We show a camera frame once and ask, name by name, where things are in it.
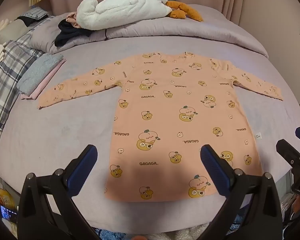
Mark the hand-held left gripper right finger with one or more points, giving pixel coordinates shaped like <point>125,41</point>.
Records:
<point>212,167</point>

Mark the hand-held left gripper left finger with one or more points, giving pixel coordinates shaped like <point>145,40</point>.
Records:
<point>83,167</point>

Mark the peach printed long-sleeve shirt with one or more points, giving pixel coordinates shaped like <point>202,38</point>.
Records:
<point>170,120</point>

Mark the stack of magazines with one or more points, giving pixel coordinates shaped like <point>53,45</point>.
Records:
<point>288,203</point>

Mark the bed with lilac sheet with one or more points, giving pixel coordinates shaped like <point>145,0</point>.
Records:
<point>52,135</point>

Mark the yellow packet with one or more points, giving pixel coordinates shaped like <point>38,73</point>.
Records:
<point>0,195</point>

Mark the small device with screen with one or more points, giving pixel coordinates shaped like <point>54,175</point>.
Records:
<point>6,212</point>

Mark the pink folded cloth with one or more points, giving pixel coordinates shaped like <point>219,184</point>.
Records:
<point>43,86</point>

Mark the grey folded towel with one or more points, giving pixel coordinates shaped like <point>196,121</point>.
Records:
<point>37,72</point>

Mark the grey plaid blanket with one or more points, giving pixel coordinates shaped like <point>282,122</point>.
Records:
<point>5,85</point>

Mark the dark navy garment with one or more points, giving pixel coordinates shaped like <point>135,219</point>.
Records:
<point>70,33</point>

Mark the lilac quilt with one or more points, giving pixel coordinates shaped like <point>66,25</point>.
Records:
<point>165,32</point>

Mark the pink crumpled garment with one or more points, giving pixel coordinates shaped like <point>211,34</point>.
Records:
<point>71,18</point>

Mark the beige pillow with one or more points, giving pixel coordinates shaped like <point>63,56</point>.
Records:
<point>10,32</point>

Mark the white fleece garment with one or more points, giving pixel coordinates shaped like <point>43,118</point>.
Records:
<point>120,10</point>

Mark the striped folded cloth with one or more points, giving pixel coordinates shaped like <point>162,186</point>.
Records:
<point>33,13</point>

